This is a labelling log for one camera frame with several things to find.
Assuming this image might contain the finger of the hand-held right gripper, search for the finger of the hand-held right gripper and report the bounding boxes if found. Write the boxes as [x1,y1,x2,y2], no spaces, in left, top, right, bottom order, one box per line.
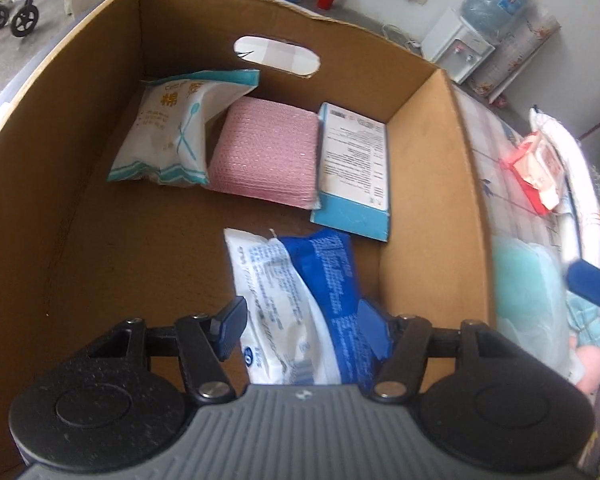
[567,259,600,322]

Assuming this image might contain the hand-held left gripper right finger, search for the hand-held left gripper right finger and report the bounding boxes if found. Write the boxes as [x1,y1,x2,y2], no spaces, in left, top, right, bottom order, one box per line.
[356,299,501,403]

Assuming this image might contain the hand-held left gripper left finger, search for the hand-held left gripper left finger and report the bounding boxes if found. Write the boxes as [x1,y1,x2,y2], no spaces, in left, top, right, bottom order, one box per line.
[87,296,251,403]

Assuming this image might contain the blue white soft pack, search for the blue white soft pack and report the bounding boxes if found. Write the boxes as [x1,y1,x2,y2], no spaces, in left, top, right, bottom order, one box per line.
[223,227,381,393]

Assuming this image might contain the pink plush doll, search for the pink plush doll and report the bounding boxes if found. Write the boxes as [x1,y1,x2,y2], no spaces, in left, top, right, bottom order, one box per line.
[570,342,600,393]

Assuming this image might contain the brown cardboard box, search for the brown cardboard box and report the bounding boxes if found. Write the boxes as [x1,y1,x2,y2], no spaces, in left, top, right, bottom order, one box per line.
[0,0,498,411]

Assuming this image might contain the blue white box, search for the blue white box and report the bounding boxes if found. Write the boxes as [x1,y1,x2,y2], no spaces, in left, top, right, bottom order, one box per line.
[310,102,392,242]

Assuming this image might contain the white plastic bag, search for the white plastic bag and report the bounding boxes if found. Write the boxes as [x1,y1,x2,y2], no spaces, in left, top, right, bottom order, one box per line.
[492,237,581,376]

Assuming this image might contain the pink wet wipes pack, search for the pink wet wipes pack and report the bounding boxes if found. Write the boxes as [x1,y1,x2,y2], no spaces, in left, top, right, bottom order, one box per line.
[499,131,563,216]

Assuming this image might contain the floral paper roll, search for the floral paper roll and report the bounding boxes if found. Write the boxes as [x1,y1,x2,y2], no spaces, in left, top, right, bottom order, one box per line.
[467,12,563,98]

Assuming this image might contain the white water dispenser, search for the white water dispenser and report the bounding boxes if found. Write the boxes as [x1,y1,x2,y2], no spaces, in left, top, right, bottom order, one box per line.
[421,7,496,85]

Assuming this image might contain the white power cable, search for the white power cable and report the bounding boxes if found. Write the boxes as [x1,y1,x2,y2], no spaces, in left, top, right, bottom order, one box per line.
[382,25,423,53]

